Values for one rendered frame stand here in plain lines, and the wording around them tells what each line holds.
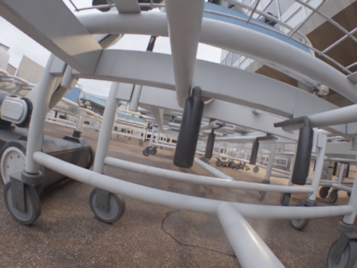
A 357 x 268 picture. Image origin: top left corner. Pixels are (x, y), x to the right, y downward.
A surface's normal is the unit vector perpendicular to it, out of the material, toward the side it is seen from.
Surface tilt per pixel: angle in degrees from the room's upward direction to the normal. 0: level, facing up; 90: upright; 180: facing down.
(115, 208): 90
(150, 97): 90
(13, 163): 90
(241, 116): 90
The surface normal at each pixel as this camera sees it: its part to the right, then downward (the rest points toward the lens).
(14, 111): 0.16, -0.02
